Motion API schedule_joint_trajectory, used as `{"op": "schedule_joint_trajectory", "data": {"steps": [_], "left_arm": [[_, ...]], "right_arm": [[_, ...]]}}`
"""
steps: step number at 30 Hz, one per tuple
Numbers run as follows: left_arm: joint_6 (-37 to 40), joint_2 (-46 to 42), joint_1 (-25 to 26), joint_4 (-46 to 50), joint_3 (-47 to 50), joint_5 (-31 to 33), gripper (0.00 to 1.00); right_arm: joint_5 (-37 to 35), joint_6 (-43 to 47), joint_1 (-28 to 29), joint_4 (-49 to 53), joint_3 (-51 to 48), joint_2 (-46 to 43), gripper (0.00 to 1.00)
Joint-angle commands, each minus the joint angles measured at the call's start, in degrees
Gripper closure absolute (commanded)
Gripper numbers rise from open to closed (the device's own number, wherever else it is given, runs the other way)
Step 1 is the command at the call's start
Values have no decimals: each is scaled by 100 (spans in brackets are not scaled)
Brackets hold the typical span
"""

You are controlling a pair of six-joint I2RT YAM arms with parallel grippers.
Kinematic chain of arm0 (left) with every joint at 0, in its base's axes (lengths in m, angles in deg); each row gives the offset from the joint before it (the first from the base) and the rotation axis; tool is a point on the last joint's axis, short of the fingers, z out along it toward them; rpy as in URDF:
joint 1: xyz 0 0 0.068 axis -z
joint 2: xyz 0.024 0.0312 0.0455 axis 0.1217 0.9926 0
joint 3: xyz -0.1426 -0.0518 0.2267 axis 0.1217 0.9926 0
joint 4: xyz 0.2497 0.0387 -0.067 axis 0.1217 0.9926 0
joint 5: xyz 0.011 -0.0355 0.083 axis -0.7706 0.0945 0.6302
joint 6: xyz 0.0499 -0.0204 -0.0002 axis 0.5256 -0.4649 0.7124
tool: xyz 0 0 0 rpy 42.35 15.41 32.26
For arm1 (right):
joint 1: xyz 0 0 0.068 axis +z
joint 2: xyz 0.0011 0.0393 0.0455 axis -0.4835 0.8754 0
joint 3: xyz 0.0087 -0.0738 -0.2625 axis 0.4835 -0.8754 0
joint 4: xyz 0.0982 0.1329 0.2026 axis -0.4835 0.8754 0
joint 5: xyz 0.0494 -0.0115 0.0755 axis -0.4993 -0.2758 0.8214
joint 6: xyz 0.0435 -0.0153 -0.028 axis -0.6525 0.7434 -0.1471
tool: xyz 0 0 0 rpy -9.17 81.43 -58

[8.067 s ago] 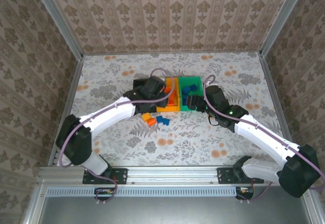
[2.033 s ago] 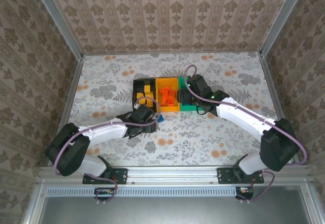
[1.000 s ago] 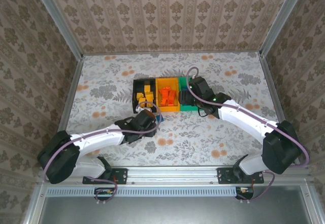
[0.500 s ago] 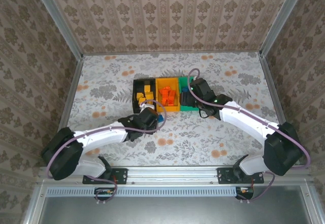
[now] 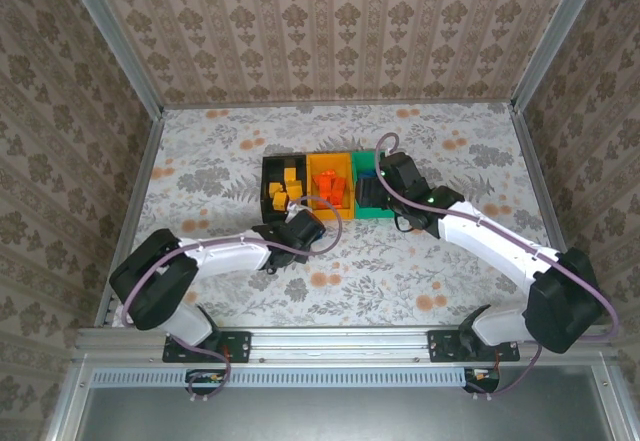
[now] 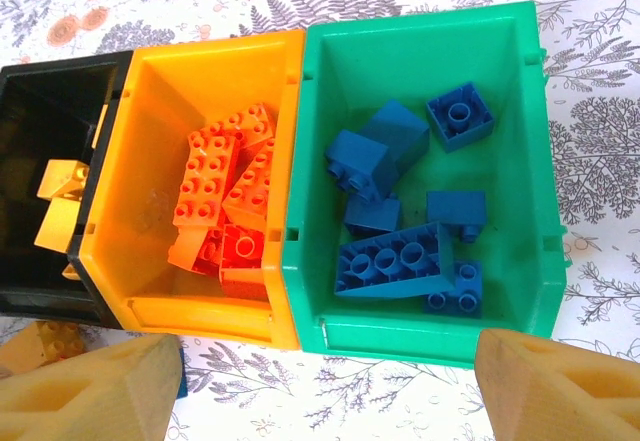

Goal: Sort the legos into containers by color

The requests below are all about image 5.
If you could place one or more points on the orange lego brick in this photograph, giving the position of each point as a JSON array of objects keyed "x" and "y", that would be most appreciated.
[
  {"x": 340, "y": 185},
  {"x": 340, "y": 200},
  {"x": 325, "y": 195},
  {"x": 325, "y": 179}
]

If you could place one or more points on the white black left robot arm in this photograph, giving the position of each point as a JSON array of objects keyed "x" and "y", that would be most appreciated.
[{"x": 225, "y": 255}]

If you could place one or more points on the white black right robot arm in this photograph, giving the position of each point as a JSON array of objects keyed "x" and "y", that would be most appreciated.
[{"x": 490, "y": 241}]

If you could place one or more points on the green plastic bin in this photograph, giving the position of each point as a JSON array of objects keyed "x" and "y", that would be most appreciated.
[{"x": 375, "y": 212}]

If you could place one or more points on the yellow-orange plastic bin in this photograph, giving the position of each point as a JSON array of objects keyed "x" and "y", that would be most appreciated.
[{"x": 330, "y": 213}]

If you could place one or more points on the black plastic bin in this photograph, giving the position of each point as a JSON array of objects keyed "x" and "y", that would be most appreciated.
[{"x": 270, "y": 166}]

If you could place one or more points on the grey metal sheet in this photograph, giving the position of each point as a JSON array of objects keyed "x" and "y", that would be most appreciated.
[{"x": 350, "y": 416}]

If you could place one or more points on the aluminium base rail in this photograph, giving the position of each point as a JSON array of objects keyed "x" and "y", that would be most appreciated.
[{"x": 340, "y": 346}]

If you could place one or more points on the aluminium side rail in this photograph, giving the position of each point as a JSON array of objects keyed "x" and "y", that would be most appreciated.
[
  {"x": 540, "y": 186},
  {"x": 131, "y": 211}
]

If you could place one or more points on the aluminium frame post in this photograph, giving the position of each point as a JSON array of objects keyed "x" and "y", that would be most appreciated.
[
  {"x": 555, "y": 36},
  {"x": 118, "y": 41}
]

